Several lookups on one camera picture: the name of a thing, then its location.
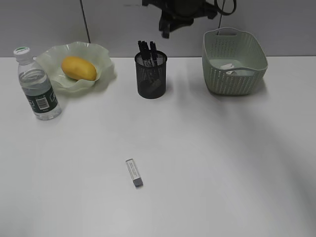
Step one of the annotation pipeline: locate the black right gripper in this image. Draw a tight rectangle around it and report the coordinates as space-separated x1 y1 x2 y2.
142 0 217 38

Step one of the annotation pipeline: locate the black pen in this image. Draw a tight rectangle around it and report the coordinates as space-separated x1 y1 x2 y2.
143 41 151 60
150 41 158 67
138 40 147 66

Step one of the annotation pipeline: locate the grey eraser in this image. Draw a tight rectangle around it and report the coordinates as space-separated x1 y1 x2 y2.
145 79 161 94
144 60 154 68
125 159 143 188

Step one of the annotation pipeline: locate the waste paper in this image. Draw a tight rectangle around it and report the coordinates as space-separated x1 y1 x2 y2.
220 63 236 75

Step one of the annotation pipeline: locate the yellow mango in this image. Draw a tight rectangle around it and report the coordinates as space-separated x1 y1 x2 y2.
61 56 97 81

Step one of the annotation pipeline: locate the clear plastic water bottle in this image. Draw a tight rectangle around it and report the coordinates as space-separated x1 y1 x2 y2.
13 46 62 120

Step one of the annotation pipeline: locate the black mesh pen holder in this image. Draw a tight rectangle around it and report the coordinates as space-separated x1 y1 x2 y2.
134 51 167 99

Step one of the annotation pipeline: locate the green woven plastic basket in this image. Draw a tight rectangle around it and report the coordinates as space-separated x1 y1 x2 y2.
202 27 268 96

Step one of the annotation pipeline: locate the green wavy glass plate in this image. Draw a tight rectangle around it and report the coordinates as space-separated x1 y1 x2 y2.
36 41 116 93

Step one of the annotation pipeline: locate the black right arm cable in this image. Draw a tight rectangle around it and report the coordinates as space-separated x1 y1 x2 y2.
214 0 237 16

